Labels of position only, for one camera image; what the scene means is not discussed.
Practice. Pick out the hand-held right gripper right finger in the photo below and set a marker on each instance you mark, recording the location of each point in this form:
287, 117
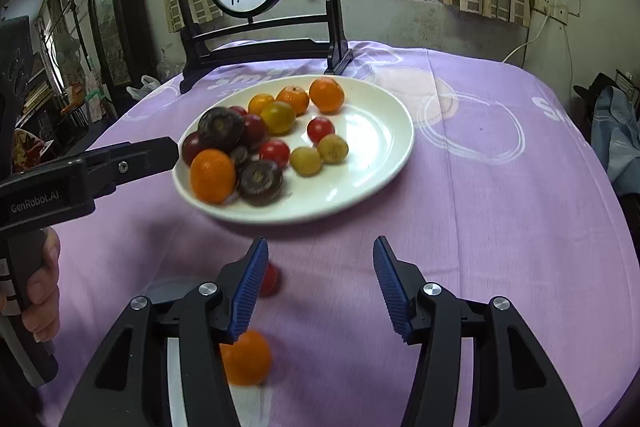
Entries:
390, 292

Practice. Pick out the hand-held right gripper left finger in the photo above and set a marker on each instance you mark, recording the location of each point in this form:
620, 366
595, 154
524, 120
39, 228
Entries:
250, 292

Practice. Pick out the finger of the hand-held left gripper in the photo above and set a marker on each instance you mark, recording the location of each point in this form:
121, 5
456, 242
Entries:
140, 145
145, 162

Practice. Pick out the dark red cherry tomato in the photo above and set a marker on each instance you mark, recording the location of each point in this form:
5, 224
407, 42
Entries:
255, 132
192, 147

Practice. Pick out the yellow green cherry tomato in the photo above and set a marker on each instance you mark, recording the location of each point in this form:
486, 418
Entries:
305, 160
333, 149

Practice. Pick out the white plate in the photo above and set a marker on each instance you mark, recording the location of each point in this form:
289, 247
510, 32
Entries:
370, 147

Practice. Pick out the person's left hand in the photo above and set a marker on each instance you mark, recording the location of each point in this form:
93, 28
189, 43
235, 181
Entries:
42, 302

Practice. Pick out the white plastic bag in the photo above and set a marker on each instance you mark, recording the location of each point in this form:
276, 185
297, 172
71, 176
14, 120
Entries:
145, 87

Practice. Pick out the cluttered storage shelf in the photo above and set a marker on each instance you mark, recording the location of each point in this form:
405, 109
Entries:
75, 97

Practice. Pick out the purple printed tablecloth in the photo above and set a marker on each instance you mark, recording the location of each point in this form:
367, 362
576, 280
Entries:
475, 232

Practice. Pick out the dark wooden cabinet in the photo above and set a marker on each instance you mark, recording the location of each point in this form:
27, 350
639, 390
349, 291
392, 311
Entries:
127, 32

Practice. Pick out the white bowl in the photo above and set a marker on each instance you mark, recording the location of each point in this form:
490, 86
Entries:
173, 382

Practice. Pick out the black screen with round painting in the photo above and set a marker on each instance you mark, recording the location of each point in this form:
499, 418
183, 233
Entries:
250, 49

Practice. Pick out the blue clothing pile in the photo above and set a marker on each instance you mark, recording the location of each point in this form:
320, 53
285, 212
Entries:
620, 142

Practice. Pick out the black bag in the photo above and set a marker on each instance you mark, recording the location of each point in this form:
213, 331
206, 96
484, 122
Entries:
597, 89

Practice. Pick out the wall power socket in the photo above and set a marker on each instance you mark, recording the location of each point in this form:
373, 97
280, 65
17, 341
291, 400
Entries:
552, 9

